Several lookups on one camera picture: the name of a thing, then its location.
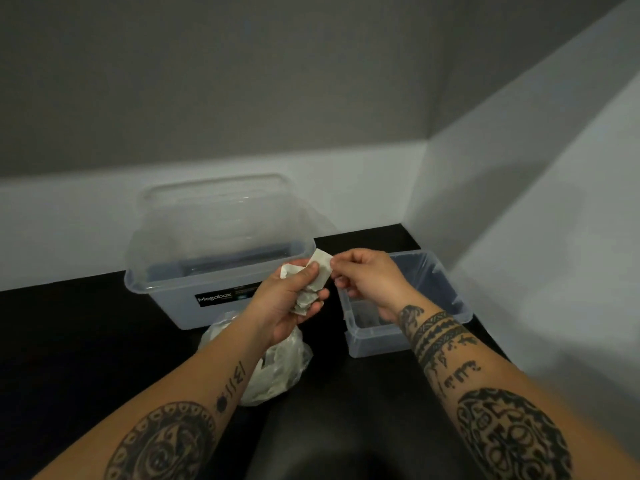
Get small clear plastic bin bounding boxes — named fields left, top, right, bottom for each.
left=335, top=249, right=473, bottom=359

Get person's right hand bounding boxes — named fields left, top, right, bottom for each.
left=329, top=248, right=419, bottom=323

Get person's right forearm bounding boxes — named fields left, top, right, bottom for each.
left=397, top=294, right=640, bottom=480

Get clear plastic bag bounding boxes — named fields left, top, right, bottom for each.
left=197, top=310, right=313, bottom=407

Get clear storage box lid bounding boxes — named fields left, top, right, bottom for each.
left=127, top=173, right=313, bottom=285

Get person's left hand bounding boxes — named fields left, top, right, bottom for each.
left=245, top=258, right=331, bottom=348

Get tea bags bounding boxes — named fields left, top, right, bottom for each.
left=279, top=263, right=322, bottom=317
left=305, top=248, right=333, bottom=294

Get person's left forearm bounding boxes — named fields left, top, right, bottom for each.
left=32, top=314, right=273, bottom=480

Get large clear storage box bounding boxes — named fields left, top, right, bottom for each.
left=123, top=238, right=317, bottom=331

